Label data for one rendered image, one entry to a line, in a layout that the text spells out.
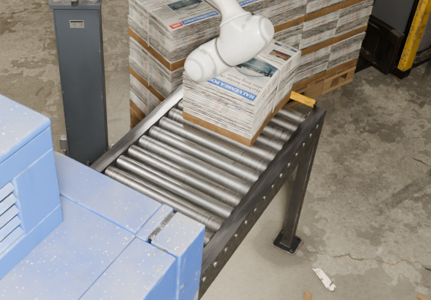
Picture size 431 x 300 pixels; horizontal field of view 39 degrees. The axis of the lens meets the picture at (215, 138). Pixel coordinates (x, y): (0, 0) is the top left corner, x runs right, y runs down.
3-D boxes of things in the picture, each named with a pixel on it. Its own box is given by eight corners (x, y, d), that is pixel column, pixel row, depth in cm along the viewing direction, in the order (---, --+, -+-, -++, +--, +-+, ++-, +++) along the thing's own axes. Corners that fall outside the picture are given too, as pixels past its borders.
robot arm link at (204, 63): (213, 77, 198) (244, 61, 190) (189, 92, 185) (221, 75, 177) (197, 47, 196) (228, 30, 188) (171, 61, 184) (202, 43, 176)
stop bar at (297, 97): (222, 66, 256) (222, 62, 254) (317, 104, 241) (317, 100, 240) (218, 70, 253) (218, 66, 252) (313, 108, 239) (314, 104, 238)
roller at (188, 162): (142, 141, 224) (142, 131, 221) (255, 193, 209) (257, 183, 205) (135, 148, 221) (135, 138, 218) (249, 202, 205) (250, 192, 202)
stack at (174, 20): (128, 126, 345) (125, -7, 290) (280, 65, 403) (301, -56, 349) (167, 166, 323) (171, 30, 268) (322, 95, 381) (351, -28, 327)
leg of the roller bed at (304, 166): (284, 235, 293) (308, 127, 249) (294, 240, 291) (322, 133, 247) (278, 243, 289) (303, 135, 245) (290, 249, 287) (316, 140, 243)
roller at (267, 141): (172, 109, 236) (177, 110, 241) (281, 156, 221) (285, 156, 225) (177, 97, 236) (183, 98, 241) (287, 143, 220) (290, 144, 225)
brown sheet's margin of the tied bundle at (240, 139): (203, 93, 237) (203, 85, 234) (270, 120, 228) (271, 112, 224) (181, 118, 228) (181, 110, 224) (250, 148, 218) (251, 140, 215)
